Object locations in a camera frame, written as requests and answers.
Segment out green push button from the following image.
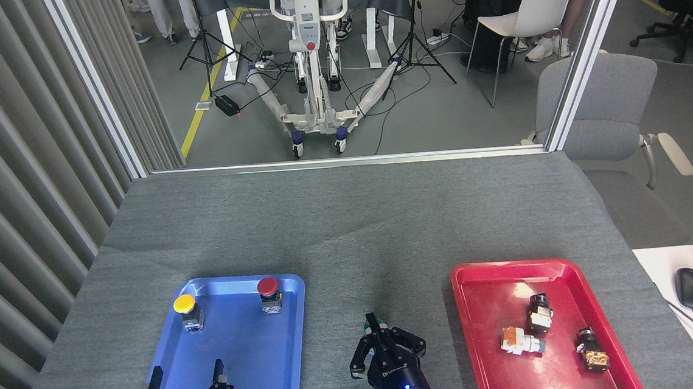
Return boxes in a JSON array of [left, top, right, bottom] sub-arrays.
[[361, 317, 389, 338]]

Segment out silver frame rail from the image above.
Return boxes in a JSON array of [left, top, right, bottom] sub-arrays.
[[148, 142, 551, 182]]

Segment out grey felt table cover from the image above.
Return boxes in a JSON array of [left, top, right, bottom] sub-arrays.
[[0, 137, 693, 389]]

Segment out white plastic chair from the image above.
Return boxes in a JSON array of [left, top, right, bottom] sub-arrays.
[[460, 0, 587, 111]]

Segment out silver frame post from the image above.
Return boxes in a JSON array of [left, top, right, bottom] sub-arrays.
[[534, 0, 649, 153], [42, 0, 152, 186]]

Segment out black and orange switch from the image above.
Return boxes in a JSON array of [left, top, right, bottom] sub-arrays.
[[574, 325, 611, 375]]

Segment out white side desk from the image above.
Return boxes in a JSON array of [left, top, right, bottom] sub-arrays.
[[631, 245, 693, 389]]

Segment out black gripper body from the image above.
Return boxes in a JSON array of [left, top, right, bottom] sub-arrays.
[[366, 349, 438, 389]]

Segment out person in black shorts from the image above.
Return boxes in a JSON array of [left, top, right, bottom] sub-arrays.
[[507, 0, 610, 65]]

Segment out red plastic tray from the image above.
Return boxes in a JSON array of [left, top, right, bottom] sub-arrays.
[[449, 251, 646, 389]]

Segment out white and orange switch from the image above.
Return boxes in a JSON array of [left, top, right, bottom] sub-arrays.
[[500, 324, 548, 359]]

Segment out black selector switch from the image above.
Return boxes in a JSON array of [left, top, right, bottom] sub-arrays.
[[524, 293, 555, 336]]

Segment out yellow push button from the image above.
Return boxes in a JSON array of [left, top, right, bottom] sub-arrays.
[[172, 293, 206, 334]]

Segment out blue plastic tray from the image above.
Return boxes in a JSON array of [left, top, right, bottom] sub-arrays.
[[123, 271, 313, 389]]

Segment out white stand on wheels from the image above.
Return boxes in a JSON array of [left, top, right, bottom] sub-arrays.
[[240, 0, 408, 163]]

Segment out black tripod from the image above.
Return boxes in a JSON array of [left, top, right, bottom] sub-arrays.
[[175, 0, 256, 100], [374, 0, 459, 102]]

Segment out red push button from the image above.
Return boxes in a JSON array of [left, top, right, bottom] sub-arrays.
[[256, 276, 284, 315]]

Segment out grey office chair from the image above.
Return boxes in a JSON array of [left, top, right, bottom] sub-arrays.
[[516, 46, 693, 257]]

